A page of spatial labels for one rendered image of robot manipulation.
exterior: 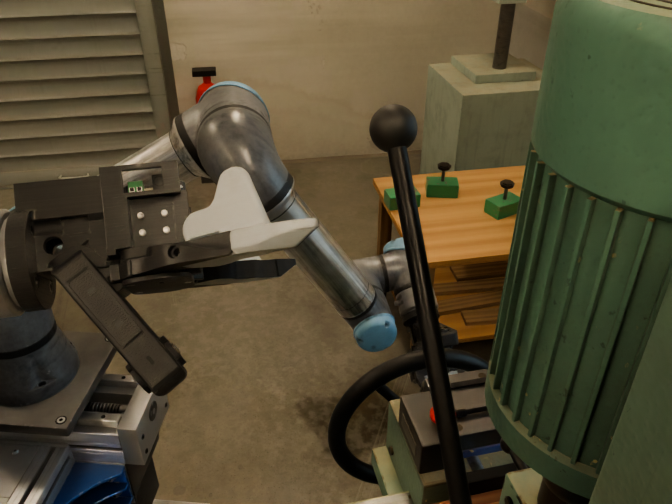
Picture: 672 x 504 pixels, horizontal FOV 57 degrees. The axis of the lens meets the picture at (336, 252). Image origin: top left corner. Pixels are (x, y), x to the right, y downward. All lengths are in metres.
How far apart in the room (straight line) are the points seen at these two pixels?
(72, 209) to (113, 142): 3.16
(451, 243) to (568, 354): 1.57
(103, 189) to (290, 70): 3.08
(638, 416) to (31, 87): 3.41
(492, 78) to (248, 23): 1.31
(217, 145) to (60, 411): 0.49
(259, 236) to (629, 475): 0.25
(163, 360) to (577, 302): 0.27
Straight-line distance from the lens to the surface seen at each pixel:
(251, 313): 2.51
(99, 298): 0.45
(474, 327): 2.20
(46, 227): 0.47
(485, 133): 2.78
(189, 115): 1.03
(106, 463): 1.19
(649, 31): 0.32
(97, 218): 0.46
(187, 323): 2.51
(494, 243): 1.99
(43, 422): 1.10
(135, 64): 3.46
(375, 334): 1.08
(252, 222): 0.40
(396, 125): 0.44
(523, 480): 0.64
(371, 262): 1.20
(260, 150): 0.91
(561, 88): 0.36
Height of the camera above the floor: 1.57
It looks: 33 degrees down
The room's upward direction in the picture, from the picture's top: straight up
